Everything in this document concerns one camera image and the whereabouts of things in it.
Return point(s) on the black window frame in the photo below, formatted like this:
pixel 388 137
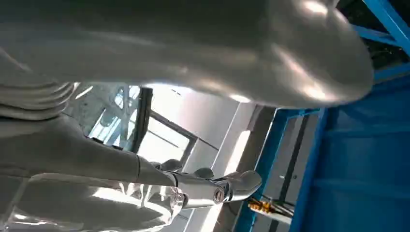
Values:
pixel 142 121

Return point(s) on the yellow tool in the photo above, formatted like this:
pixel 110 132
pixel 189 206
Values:
pixel 261 206

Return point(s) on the ribbed grey right robot arm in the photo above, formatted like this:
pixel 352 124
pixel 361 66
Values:
pixel 29 101

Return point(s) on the blue metal frame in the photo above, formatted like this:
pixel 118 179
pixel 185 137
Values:
pixel 352 160

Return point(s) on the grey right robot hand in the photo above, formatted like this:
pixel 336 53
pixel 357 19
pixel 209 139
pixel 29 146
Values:
pixel 198 48

